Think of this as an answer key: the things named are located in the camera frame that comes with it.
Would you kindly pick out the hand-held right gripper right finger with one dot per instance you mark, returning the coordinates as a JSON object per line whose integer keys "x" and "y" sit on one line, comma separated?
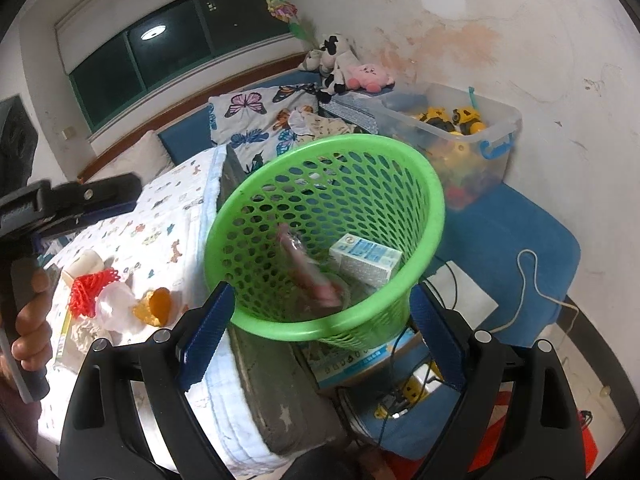
{"x": 440, "y": 340}

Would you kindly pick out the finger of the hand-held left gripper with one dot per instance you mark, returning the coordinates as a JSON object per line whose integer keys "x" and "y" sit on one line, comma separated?
{"x": 100, "y": 195}

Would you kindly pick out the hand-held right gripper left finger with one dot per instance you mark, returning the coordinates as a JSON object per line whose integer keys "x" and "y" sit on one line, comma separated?
{"x": 207, "y": 335}

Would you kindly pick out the orange peel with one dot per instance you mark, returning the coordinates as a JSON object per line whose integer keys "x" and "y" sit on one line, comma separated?
{"x": 157, "y": 305}

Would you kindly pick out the white paper cup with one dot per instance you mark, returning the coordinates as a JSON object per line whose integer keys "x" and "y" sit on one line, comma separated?
{"x": 85, "y": 262}

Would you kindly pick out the red foam fruit net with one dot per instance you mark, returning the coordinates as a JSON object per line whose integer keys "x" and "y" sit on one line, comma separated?
{"x": 85, "y": 292}

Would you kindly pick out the white blue milk carton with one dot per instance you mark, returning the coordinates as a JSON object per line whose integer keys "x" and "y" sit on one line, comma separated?
{"x": 365, "y": 257}

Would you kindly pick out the pink plastic wrapper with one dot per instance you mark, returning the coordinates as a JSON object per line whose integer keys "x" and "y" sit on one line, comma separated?
{"x": 310, "y": 280}

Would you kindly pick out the green plastic basket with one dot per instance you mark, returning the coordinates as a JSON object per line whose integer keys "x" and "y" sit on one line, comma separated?
{"x": 240, "y": 220}

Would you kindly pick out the small yellow-green paper box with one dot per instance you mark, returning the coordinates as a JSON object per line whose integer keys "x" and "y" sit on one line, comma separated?
{"x": 62, "y": 335}

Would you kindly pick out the person's left hand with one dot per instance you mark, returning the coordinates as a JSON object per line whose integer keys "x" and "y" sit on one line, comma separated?
{"x": 35, "y": 320}

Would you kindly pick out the white pillow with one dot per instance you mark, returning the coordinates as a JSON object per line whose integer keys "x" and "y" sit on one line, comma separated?
{"x": 135, "y": 157}

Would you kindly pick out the white paper sheet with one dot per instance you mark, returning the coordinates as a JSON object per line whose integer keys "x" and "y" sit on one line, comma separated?
{"x": 475, "y": 300}

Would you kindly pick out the small yellow toy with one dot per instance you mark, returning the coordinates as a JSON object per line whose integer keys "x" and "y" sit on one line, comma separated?
{"x": 412, "y": 390}

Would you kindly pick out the wooden headboard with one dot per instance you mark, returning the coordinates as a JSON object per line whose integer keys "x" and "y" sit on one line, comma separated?
{"x": 130, "y": 132}

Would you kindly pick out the printed cardboard box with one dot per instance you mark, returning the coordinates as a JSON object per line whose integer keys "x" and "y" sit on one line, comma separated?
{"x": 345, "y": 365}

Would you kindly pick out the green framed window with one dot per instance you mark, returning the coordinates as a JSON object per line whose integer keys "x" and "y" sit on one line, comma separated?
{"x": 165, "y": 45}

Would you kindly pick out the butterfly print quilt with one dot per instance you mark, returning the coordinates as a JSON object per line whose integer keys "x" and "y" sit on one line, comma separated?
{"x": 250, "y": 110}

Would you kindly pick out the red plastic bag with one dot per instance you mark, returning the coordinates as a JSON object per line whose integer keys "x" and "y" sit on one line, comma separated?
{"x": 587, "y": 440}

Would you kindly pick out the clear plastic storage box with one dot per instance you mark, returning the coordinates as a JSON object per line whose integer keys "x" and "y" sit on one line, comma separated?
{"x": 500, "y": 130}

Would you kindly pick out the yellow toy truck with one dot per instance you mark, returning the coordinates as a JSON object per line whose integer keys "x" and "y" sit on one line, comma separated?
{"x": 435, "y": 119}
{"x": 470, "y": 119}

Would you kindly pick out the blue checked cloth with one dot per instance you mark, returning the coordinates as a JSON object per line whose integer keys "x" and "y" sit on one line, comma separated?
{"x": 350, "y": 107}

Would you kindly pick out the grey plush toy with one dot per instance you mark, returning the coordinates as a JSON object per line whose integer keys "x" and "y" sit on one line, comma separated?
{"x": 311, "y": 60}

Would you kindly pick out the colourful hanging toy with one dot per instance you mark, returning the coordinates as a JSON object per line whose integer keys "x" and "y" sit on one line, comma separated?
{"x": 282, "y": 10}

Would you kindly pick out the pink round plush toy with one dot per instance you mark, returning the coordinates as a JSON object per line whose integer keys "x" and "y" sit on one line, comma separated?
{"x": 367, "y": 76}

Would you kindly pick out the black white cow plush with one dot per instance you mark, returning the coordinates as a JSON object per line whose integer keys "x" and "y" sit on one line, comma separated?
{"x": 337, "y": 55}

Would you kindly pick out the white wall socket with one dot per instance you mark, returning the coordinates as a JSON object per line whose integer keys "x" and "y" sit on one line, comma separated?
{"x": 70, "y": 133}

